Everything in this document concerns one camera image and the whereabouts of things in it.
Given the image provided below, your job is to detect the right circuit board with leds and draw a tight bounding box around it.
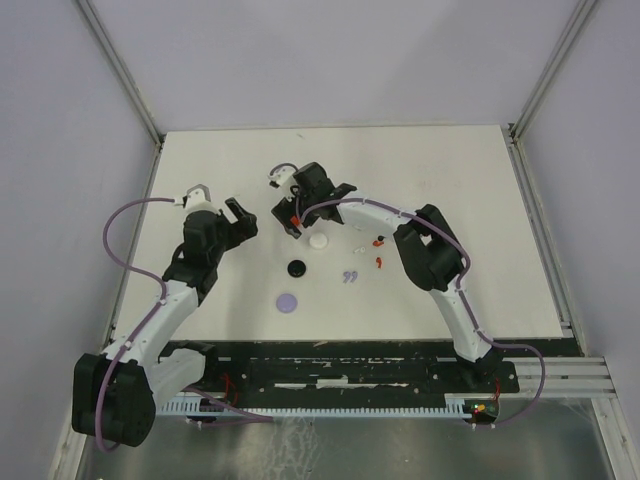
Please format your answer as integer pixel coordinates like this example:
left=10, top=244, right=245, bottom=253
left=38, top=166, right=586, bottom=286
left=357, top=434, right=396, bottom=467
left=470, top=400, right=500, bottom=423

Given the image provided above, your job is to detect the aluminium frame post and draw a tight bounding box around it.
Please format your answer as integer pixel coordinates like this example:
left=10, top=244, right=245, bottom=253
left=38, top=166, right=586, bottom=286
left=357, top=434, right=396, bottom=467
left=507, top=0, right=601, bottom=144
left=74, top=0, right=166, bottom=146

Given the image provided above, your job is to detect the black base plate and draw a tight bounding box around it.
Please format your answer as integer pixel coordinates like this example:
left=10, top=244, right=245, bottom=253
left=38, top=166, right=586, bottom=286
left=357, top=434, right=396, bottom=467
left=162, top=338, right=582, bottom=409

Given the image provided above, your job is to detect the right aluminium frame post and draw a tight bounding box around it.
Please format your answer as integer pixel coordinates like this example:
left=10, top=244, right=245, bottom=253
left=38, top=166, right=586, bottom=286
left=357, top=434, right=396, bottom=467
left=507, top=0, right=601, bottom=144

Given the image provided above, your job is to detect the left aluminium frame post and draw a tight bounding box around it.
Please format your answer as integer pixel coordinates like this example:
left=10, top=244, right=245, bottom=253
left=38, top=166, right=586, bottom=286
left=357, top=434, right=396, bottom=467
left=74, top=0, right=166, bottom=146

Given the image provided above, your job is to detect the white earbud charging case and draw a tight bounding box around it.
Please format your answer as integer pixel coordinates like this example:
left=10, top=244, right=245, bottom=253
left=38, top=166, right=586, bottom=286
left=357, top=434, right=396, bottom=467
left=309, top=232, right=329, bottom=250

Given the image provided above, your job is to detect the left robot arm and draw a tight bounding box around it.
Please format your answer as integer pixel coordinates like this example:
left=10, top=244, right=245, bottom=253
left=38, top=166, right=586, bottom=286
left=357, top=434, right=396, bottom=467
left=71, top=184, right=258, bottom=452

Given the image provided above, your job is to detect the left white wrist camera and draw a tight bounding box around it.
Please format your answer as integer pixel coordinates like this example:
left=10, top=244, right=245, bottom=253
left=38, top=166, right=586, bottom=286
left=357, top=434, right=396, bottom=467
left=173, top=184, right=215, bottom=215

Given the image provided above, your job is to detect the white slotted cable duct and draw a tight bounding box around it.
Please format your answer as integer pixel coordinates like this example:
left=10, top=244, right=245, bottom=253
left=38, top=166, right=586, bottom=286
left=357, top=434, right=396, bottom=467
left=157, top=395, right=471, bottom=419

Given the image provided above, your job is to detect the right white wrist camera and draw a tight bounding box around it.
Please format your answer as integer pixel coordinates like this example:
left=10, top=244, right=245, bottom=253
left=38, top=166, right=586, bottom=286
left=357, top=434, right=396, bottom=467
left=268, top=166, right=296, bottom=191

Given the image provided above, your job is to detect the aluminium frame rail front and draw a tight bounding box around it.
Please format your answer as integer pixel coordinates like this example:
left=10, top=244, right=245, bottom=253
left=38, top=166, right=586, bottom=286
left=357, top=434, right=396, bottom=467
left=196, top=355, right=615, bottom=404

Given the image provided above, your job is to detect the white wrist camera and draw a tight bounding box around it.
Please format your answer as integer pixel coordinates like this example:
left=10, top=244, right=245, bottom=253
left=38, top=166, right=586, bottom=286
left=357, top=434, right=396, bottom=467
left=268, top=166, right=296, bottom=191
left=173, top=184, right=215, bottom=215

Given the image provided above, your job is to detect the purple earbud charging case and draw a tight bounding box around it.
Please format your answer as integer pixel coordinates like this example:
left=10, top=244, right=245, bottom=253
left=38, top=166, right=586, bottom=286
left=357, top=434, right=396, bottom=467
left=276, top=293, right=298, bottom=314

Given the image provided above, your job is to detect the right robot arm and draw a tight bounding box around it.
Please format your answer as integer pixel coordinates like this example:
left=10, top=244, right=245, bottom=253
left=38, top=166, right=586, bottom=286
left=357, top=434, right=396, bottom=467
left=268, top=162, right=501, bottom=391

